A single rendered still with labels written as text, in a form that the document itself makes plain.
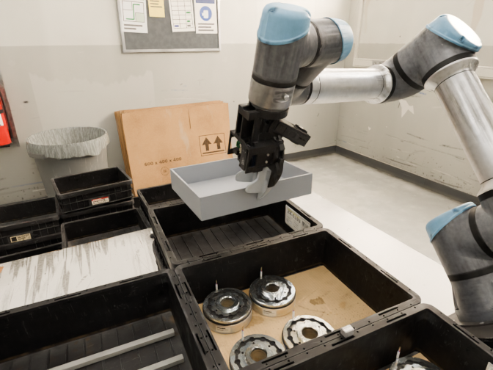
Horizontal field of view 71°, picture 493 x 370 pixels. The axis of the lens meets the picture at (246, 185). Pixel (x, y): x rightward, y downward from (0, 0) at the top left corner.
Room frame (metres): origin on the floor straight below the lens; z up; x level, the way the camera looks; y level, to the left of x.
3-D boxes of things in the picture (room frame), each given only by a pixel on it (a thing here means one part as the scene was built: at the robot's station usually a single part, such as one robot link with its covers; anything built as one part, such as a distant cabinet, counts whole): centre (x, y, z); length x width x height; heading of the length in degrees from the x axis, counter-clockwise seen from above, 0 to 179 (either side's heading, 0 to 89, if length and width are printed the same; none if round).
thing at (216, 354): (0.56, -0.09, 0.92); 0.40 x 0.30 x 0.02; 115
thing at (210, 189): (0.75, 0.02, 1.07); 0.27 x 0.20 x 0.05; 118
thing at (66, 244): (1.55, 0.72, 0.31); 0.40 x 0.30 x 0.34; 118
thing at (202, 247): (0.83, 0.04, 0.87); 0.40 x 0.30 x 0.11; 115
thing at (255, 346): (0.44, -0.02, 0.86); 0.05 x 0.05 x 0.01
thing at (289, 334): (0.49, -0.12, 0.86); 0.10 x 0.10 x 0.01
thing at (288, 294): (0.62, -0.06, 0.86); 0.10 x 0.10 x 0.01
